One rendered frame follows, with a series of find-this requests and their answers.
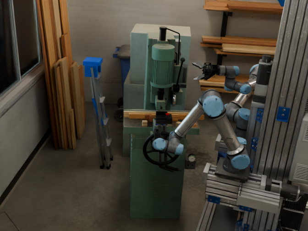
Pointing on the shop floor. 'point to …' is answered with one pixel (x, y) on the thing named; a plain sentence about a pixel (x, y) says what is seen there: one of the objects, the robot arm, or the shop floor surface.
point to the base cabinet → (155, 185)
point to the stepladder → (96, 62)
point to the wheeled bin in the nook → (125, 59)
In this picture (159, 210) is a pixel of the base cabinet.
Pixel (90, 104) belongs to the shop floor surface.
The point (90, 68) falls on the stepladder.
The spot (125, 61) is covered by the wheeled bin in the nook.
